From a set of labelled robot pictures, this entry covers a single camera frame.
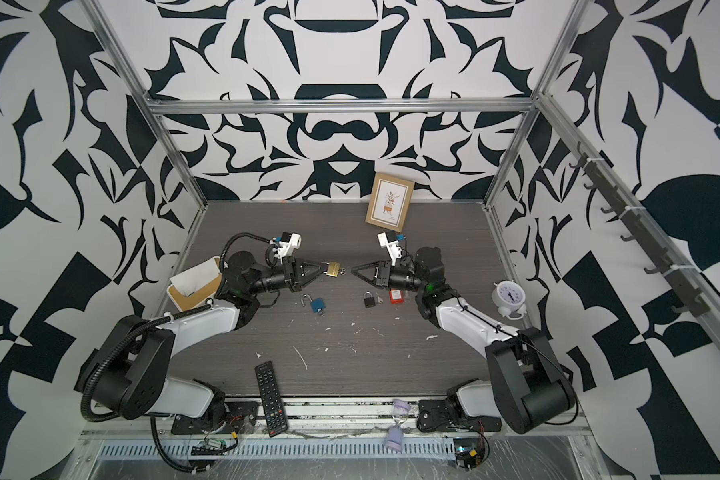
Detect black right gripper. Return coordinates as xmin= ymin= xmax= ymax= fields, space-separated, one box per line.
xmin=355 ymin=263 xmax=431 ymax=298

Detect brass padlock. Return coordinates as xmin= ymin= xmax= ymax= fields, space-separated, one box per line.
xmin=325 ymin=262 xmax=346 ymax=278

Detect black padlock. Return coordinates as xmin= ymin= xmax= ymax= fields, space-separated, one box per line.
xmin=363 ymin=291 xmax=382 ymax=308

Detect blue padlock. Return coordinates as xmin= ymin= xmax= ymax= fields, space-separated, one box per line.
xmin=301 ymin=294 xmax=326 ymax=316

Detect red padlock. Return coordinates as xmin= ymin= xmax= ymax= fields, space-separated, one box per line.
xmin=389 ymin=289 xmax=405 ymax=304

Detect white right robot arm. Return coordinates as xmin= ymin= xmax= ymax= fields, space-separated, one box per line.
xmin=351 ymin=247 xmax=580 ymax=434

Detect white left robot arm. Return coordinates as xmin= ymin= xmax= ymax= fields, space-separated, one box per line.
xmin=75 ymin=251 xmax=330 ymax=423

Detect white alarm clock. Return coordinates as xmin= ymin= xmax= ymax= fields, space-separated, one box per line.
xmin=492 ymin=280 xmax=527 ymax=321

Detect black remote control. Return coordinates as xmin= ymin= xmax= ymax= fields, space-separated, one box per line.
xmin=255 ymin=361 xmax=288 ymax=437

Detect purple hourglass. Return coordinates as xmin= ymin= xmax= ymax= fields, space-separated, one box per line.
xmin=384 ymin=399 xmax=411 ymax=453

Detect left circuit board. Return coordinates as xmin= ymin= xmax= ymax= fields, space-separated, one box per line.
xmin=191 ymin=434 xmax=238 ymax=456

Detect circuit board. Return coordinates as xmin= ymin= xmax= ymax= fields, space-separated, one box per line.
xmin=454 ymin=436 xmax=491 ymax=471
xmin=191 ymin=434 xmax=238 ymax=456

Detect right circuit board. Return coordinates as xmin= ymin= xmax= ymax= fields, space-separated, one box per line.
xmin=454 ymin=436 xmax=491 ymax=471

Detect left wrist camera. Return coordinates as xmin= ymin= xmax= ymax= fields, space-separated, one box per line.
xmin=272 ymin=232 xmax=302 ymax=262

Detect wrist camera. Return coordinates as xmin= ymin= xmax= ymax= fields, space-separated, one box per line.
xmin=272 ymin=232 xmax=302 ymax=262
xmin=377 ymin=231 xmax=405 ymax=266

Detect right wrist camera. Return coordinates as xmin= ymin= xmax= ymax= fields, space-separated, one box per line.
xmin=377 ymin=231 xmax=405 ymax=266

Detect gold picture frame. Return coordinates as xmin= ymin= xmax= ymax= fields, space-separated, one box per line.
xmin=365 ymin=173 xmax=415 ymax=232

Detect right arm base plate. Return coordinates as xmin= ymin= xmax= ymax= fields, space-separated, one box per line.
xmin=416 ymin=397 xmax=503 ymax=433

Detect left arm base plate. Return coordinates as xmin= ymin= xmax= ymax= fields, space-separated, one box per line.
xmin=171 ymin=401 xmax=259 ymax=436

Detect white slotted cable duct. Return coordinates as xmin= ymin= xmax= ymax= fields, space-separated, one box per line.
xmin=98 ymin=437 xmax=456 ymax=461

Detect grey wall hook rack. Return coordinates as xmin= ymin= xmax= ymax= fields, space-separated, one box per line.
xmin=570 ymin=152 xmax=713 ymax=318

